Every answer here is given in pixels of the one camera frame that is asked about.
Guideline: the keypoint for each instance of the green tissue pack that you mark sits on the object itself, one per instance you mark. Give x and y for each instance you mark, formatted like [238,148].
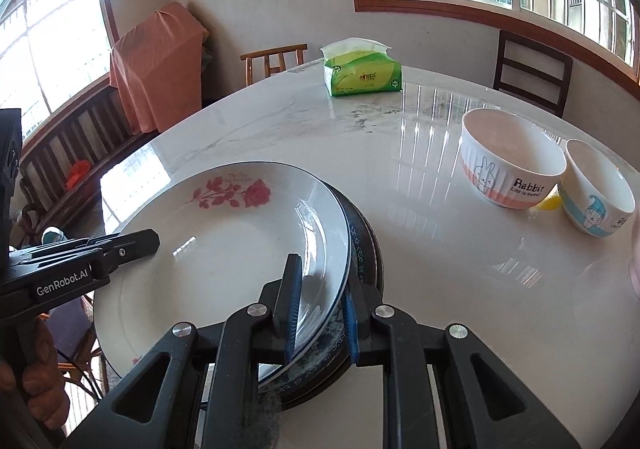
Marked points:
[360,76]

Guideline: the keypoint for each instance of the dark wooden bench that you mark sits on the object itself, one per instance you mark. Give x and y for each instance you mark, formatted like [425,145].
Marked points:
[75,139]

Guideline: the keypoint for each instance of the rattan chair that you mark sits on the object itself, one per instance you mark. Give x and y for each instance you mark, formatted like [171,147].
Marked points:
[92,354]

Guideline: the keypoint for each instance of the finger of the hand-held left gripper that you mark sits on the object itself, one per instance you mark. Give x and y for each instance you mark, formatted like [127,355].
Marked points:
[135,241]

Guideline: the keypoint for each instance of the orange cloth cover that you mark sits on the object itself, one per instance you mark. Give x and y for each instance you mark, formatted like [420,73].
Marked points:
[155,69]

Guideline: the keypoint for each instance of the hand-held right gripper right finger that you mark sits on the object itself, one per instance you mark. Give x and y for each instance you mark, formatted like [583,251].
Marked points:
[350,331]

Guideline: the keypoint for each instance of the light wooden chair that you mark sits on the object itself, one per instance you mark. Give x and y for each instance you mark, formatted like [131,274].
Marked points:
[274,49]

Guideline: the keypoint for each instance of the white rabbit print bowl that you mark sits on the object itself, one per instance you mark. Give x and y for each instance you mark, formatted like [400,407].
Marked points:
[500,179]

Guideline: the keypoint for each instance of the white rose print plate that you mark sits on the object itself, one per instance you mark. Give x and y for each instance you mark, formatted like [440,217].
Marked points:
[200,259]

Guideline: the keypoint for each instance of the white and teal object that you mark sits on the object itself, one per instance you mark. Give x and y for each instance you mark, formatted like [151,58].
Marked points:
[52,235]

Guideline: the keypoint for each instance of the yellow table sticker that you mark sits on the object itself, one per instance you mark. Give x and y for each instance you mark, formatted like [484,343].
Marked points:
[550,204]

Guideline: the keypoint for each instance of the white bowl blue cartoon print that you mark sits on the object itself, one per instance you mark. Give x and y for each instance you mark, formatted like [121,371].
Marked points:
[590,214]

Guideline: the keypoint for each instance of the dark wooden chair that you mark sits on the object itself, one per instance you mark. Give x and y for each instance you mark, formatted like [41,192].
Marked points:
[530,79]

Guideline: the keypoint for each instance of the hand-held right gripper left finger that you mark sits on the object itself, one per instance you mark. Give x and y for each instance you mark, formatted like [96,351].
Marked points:
[292,314]

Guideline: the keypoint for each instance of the person's left hand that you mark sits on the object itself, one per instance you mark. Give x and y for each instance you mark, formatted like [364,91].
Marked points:
[45,384]

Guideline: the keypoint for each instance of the wood framed side window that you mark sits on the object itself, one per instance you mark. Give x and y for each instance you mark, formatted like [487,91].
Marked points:
[60,39]

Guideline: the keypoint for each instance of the small orange object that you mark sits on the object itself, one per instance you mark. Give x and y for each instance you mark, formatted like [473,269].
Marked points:
[77,174]

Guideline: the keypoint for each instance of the dark blue patterned plate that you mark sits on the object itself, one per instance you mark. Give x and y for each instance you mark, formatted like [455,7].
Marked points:
[367,254]

